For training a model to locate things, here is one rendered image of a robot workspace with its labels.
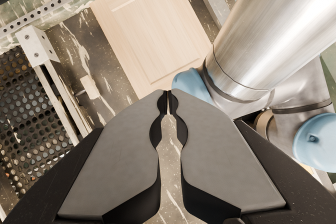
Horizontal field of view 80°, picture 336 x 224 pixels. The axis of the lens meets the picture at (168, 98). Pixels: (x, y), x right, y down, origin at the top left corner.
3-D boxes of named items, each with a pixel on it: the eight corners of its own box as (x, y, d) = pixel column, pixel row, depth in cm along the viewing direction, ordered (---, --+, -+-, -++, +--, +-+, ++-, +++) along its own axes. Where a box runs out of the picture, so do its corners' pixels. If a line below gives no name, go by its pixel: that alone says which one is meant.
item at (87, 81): (90, 75, 72) (87, 74, 69) (101, 95, 72) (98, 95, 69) (83, 79, 72) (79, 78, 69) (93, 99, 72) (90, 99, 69)
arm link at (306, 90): (262, 32, 24) (286, 122, 24) (325, 21, 28) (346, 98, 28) (224, 52, 32) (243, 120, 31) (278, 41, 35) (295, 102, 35)
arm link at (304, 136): (362, 100, 24) (380, 169, 24) (302, 100, 35) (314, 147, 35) (299, 117, 24) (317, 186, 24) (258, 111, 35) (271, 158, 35)
